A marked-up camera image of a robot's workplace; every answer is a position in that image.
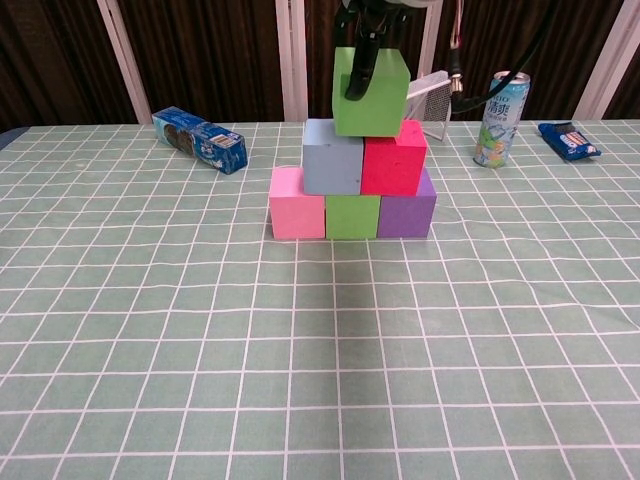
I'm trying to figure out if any black pleated curtain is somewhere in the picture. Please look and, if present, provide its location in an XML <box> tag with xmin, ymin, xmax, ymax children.
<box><xmin>0</xmin><ymin>0</ymin><xmax>640</xmax><ymax>132</ymax></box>

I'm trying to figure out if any green white drink can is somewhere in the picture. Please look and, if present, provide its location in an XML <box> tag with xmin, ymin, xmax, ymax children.
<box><xmin>473</xmin><ymin>71</ymin><xmax>531</xmax><ymax>169</ymax></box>

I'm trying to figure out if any red foam cube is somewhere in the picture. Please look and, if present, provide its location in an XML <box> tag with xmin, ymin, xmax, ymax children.
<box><xmin>359</xmin><ymin>119</ymin><xmax>428</xmax><ymax>197</ymax></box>

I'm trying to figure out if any white metal frame post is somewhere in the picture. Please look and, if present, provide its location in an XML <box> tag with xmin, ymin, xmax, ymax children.
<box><xmin>274</xmin><ymin>0</ymin><xmax>309</xmax><ymax>124</ymax></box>
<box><xmin>416</xmin><ymin>0</ymin><xmax>445</xmax><ymax>81</ymax></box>
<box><xmin>586</xmin><ymin>0</ymin><xmax>640</xmax><ymax>120</ymax></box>
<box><xmin>96</xmin><ymin>0</ymin><xmax>152</xmax><ymax>124</ymax></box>

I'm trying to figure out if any green checked tablecloth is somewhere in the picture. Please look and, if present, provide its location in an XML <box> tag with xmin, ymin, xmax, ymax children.
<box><xmin>0</xmin><ymin>119</ymin><xmax>640</xmax><ymax>480</ymax></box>

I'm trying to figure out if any green foam cube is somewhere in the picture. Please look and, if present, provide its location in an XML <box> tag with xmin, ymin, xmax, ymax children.
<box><xmin>324</xmin><ymin>193</ymin><xmax>382</xmax><ymax>240</ymax></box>
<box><xmin>332</xmin><ymin>47</ymin><xmax>412</xmax><ymax>138</ymax></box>

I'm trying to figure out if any long blue cookie box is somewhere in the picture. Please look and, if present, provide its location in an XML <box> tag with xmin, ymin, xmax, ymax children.
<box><xmin>151</xmin><ymin>105</ymin><xmax>249</xmax><ymax>175</ymax></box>

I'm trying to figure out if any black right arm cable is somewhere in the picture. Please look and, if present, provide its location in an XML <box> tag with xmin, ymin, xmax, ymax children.
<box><xmin>447</xmin><ymin>0</ymin><xmax>559</xmax><ymax>114</ymax></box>

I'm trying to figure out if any dark blue cookie packet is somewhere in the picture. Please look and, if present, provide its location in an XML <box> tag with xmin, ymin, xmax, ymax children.
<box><xmin>537</xmin><ymin>121</ymin><xmax>603</xmax><ymax>162</ymax></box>

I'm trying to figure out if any purple foam cube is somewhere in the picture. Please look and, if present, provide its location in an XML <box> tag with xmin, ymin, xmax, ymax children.
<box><xmin>377</xmin><ymin>167</ymin><xmax>437</xmax><ymax>240</ymax></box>

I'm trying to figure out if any white wire mesh basket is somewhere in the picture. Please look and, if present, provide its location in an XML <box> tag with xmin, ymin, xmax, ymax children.
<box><xmin>405</xmin><ymin>69</ymin><xmax>460</xmax><ymax>143</ymax></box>

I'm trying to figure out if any light blue foam cube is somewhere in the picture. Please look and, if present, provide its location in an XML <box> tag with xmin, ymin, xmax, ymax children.
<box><xmin>302</xmin><ymin>118</ymin><xmax>364</xmax><ymax>196</ymax></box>

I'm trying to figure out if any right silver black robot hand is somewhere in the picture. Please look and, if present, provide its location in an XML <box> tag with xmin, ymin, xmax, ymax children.
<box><xmin>335</xmin><ymin>0</ymin><xmax>436</xmax><ymax>101</ymax></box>

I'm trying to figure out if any pink foam cube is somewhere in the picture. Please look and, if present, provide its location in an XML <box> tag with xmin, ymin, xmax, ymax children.
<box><xmin>268</xmin><ymin>166</ymin><xmax>327</xmax><ymax>240</ymax></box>

